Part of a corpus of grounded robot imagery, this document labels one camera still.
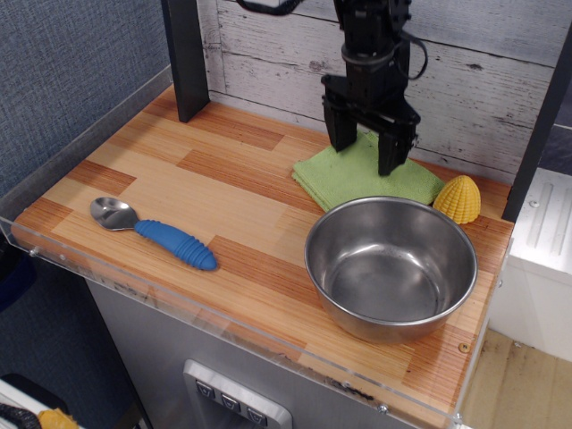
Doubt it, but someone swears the green cloth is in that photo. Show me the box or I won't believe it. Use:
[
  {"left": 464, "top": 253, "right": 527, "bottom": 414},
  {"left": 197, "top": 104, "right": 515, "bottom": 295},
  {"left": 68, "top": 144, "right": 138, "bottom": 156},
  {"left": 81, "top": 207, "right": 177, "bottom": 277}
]
[{"left": 292, "top": 131, "right": 444, "bottom": 211}]

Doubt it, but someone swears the silver button control panel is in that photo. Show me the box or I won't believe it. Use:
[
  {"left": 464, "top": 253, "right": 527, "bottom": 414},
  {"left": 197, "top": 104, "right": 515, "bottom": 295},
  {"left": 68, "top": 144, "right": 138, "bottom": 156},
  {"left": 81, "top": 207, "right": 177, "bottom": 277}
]
[{"left": 183, "top": 359, "right": 292, "bottom": 429}]

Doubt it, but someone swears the silver toy kitchen cabinet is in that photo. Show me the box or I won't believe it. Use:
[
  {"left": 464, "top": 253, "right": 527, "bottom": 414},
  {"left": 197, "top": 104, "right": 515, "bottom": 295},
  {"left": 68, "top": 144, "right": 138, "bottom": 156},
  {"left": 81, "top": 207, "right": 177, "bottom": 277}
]
[{"left": 88, "top": 282, "right": 451, "bottom": 428}]

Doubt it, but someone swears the stainless steel bowl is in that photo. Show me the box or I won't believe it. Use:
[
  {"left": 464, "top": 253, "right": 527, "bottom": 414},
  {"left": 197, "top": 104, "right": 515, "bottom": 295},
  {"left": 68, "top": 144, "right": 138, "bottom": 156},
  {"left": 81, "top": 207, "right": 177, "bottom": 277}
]
[{"left": 304, "top": 197, "right": 478, "bottom": 343}]

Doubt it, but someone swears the blue handled metal spoon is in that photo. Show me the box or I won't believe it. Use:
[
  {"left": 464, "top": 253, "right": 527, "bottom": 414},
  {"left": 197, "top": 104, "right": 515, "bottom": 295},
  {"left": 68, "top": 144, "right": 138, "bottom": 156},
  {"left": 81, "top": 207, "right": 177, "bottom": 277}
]
[{"left": 89, "top": 197, "right": 218, "bottom": 271}]

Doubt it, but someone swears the yellow toy corn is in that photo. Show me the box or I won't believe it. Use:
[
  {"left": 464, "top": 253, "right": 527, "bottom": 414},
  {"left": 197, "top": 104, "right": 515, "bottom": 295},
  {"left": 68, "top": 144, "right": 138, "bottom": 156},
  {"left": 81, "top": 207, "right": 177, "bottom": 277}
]
[{"left": 433, "top": 175, "right": 481, "bottom": 224}]

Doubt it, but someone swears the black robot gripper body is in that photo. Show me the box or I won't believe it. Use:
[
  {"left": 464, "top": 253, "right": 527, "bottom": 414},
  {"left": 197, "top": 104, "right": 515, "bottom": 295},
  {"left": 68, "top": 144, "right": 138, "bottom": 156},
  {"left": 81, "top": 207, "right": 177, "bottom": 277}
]
[{"left": 321, "top": 55, "right": 420, "bottom": 147}]

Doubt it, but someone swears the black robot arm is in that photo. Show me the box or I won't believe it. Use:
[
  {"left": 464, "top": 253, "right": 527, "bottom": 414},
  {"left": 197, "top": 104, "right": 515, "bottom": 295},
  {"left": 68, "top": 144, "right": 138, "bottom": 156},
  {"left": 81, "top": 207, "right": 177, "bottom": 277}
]
[{"left": 322, "top": 1, "right": 428, "bottom": 176}]

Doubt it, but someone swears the white aluminium rail block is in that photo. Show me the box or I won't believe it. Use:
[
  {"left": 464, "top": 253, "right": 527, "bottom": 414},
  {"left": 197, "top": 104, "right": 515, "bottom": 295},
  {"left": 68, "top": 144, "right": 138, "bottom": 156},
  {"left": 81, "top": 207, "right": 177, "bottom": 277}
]
[{"left": 489, "top": 168, "right": 571, "bottom": 361}]

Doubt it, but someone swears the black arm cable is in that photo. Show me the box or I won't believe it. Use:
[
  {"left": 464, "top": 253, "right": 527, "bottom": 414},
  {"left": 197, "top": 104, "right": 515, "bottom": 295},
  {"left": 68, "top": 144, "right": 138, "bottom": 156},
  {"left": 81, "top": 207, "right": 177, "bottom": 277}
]
[{"left": 234, "top": 0, "right": 429, "bottom": 81}]

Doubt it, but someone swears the yellow object bottom left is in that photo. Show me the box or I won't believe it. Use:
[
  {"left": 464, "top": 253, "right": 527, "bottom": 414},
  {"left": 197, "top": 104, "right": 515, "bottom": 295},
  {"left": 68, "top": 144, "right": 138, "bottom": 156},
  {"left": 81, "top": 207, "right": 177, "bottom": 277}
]
[{"left": 38, "top": 408, "right": 80, "bottom": 429}]

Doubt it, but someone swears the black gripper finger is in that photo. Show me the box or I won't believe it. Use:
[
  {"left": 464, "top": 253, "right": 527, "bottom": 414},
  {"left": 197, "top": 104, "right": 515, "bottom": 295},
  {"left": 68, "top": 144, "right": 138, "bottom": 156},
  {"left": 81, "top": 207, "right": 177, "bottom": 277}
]
[
  {"left": 378, "top": 133, "right": 410, "bottom": 176},
  {"left": 324, "top": 103, "right": 357, "bottom": 152}
]

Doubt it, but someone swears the clear acrylic guard rail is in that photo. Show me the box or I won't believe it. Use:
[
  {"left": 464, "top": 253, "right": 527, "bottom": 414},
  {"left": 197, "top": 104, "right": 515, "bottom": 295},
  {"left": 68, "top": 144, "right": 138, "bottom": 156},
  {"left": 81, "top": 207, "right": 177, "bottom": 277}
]
[{"left": 2, "top": 89, "right": 512, "bottom": 427}]

